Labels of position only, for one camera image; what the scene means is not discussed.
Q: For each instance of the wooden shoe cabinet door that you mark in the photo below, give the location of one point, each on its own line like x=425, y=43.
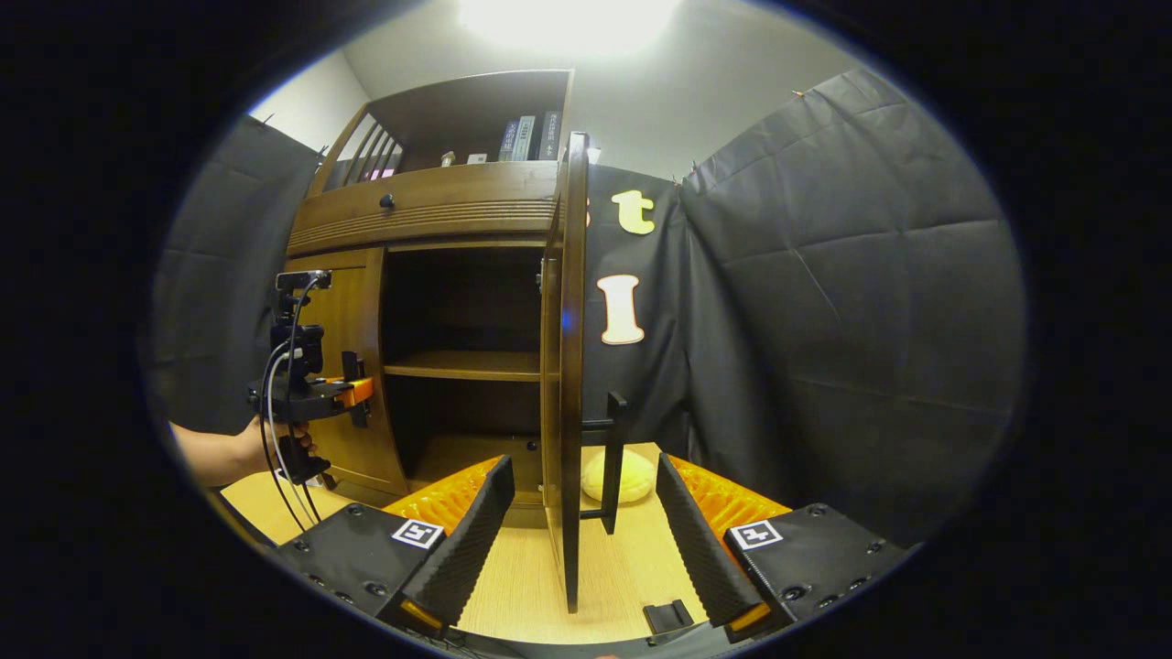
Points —
x=343, y=311
x=574, y=366

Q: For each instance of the large ceiling light panel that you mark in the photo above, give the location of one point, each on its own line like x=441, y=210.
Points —
x=568, y=18

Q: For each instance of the yellow round cushion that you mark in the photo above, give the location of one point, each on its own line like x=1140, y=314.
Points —
x=636, y=476

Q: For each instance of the black backdrop cloth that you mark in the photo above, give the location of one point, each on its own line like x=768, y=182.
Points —
x=824, y=320

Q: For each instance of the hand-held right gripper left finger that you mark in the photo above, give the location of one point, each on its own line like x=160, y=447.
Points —
x=472, y=549

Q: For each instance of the wooden double-door shoe cabinet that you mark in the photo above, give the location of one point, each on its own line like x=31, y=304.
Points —
x=430, y=206

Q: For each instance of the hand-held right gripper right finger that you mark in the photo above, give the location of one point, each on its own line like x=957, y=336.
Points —
x=696, y=549

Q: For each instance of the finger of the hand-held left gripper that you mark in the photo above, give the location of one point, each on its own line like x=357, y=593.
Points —
x=355, y=392

